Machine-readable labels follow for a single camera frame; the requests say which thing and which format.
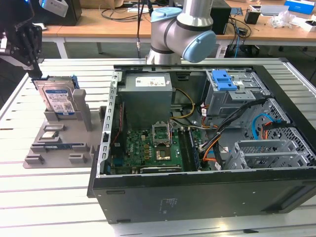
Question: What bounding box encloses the hard disk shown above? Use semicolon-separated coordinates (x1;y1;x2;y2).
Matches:
31;75;79;117

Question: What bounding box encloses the silver disk bay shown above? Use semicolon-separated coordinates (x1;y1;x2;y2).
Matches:
226;139;309;171

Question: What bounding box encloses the black RAM slot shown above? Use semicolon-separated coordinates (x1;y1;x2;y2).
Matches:
178;128;192;172

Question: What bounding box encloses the blue plastic drive carrier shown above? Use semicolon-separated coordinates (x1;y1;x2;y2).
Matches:
211;70;239;91

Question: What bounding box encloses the metal locking lever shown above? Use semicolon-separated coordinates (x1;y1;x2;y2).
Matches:
167;121;173;147

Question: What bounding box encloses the yellow wire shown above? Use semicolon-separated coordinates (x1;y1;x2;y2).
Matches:
172;87;196;119

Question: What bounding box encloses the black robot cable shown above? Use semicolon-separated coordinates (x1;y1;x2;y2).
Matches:
136;0;143;59

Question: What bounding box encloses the blue data wire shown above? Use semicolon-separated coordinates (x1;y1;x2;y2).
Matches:
252;113;281;141

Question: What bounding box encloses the grey power supply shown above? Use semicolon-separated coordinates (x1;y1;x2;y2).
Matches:
118;73;173;130

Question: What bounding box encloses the installed RAM stick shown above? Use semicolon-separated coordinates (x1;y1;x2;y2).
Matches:
189;128;201;171

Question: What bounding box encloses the white box with black insert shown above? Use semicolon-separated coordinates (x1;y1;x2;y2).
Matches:
290;17;316;33

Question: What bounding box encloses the crumpled clear plastic bag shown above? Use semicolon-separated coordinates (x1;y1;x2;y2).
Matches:
269;11;297;28

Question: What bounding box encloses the silver flat tray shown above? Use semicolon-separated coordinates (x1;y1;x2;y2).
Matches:
249;4;289;17

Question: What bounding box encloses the green motherboard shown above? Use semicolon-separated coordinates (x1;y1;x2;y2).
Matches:
110;128;210;175

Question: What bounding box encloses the CPU socket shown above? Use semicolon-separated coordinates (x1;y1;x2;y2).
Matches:
155;147;171;161

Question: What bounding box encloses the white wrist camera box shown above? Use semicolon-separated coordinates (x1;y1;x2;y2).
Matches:
38;0;69;18

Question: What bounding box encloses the black wire bundle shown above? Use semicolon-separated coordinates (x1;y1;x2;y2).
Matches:
198;98;270;151

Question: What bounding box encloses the small black computer tower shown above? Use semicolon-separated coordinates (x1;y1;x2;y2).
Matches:
211;6;233;35

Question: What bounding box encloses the red wire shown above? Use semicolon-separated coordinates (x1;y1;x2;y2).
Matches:
110;103;124;149

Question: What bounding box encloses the large black computer box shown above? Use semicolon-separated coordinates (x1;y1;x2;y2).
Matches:
32;0;82;27

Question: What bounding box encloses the black expansion slot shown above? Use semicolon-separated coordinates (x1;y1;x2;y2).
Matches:
139;165;183;173

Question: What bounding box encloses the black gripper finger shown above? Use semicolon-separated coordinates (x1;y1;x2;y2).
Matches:
13;24;33;72
29;24;43;79

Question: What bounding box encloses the orange data wire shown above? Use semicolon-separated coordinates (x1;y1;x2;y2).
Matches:
263;122;273;142

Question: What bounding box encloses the small black open box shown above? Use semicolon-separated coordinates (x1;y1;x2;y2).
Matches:
244;11;261;25

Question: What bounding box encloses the blue green RAM stick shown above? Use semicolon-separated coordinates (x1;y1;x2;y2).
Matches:
43;144;74;150

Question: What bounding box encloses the grey parts rack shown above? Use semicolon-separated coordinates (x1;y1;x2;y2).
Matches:
23;89;109;169

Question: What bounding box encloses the blue cardboard box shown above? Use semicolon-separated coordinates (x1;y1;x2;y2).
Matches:
283;0;316;15

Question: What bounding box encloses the metal socket cover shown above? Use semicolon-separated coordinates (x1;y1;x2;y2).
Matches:
152;122;171;148

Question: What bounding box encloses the black PC case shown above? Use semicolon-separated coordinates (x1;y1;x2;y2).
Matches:
86;58;316;225

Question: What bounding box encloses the silver CPU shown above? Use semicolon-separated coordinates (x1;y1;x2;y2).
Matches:
41;130;60;140

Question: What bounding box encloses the silver drive cage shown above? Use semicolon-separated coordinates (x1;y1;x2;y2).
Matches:
204;69;271;129

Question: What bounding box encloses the wooden desk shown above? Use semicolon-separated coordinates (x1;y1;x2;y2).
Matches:
40;7;153;59
214;0;316;59

